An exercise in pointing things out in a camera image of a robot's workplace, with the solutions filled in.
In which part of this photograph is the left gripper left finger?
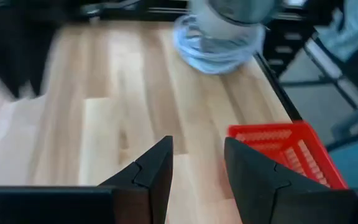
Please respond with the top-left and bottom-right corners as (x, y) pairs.
(98, 135), (174, 224)

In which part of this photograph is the red slotted plastic basket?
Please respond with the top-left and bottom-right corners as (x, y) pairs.
(227, 120), (350, 190)

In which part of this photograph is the person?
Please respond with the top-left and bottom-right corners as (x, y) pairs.
(317, 0), (358, 63)

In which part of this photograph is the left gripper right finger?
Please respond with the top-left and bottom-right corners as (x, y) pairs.
(224, 136), (357, 224)

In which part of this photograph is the white tall cup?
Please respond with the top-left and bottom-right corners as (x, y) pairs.
(172, 0), (284, 75)

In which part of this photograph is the black metal stand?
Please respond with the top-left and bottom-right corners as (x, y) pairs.
(278, 30), (358, 106)

